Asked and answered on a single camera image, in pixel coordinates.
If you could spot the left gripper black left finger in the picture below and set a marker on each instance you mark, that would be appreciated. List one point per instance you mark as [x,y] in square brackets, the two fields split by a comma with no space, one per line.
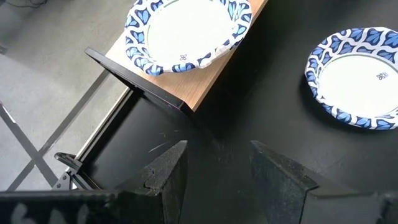
[164,186]

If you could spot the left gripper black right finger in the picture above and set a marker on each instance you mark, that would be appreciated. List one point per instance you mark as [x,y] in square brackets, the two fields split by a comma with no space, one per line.
[280,186]

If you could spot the blue white paper bowl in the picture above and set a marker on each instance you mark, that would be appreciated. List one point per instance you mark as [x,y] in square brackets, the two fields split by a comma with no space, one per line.
[186,31]
[357,84]

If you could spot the wooden shelf with black frame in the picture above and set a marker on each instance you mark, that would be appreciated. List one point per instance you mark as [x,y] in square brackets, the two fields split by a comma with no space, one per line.
[186,90]

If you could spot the black table clamp bracket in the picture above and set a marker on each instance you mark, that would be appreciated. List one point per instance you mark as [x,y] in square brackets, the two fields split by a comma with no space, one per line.
[62,182]

